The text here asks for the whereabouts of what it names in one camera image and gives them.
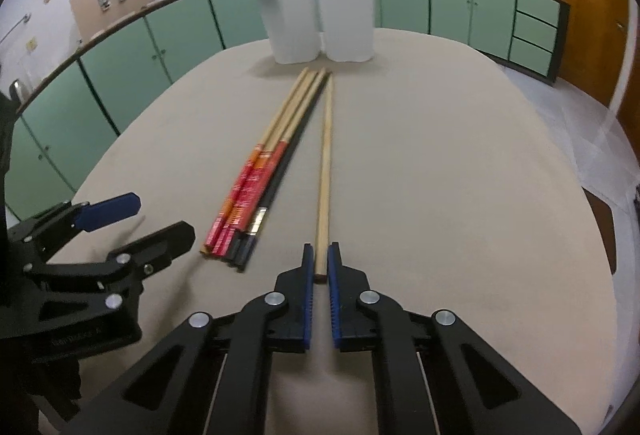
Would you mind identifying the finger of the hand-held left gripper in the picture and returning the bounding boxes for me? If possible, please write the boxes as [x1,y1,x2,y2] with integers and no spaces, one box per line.
[24,220,197,312]
[6,191,143,267]

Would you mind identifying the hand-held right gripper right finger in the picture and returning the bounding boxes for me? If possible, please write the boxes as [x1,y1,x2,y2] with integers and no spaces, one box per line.
[326,242,583,435]

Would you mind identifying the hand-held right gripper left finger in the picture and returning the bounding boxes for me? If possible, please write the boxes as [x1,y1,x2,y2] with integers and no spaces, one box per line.
[60,242,317,435]

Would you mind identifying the black chopstick with gold band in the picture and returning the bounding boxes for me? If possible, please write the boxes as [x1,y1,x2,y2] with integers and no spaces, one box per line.
[237,72,334,273]
[227,72,332,269]

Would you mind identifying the plain wooden chopstick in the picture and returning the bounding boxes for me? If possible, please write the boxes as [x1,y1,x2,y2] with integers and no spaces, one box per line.
[314,73,335,280]

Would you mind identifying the red-handled wooden chopstick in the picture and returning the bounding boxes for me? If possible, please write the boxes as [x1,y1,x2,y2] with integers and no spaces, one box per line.
[200,68,310,258]
[210,70,320,261]
[221,68,328,263]

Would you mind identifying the white plastic utensil holder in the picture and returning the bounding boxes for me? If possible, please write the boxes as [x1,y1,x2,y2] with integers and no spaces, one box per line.
[252,0,376,66]

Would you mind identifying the green lower kitchen cabinets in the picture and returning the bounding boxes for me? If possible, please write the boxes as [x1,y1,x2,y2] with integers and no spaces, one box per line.
[0,0,572,227]

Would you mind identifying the plain wooden door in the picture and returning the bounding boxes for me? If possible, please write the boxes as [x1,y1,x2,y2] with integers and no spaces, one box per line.
[617,65,640,136]

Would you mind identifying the wooden door with handle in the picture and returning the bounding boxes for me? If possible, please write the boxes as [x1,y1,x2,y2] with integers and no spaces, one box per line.
[554,0,632,116]

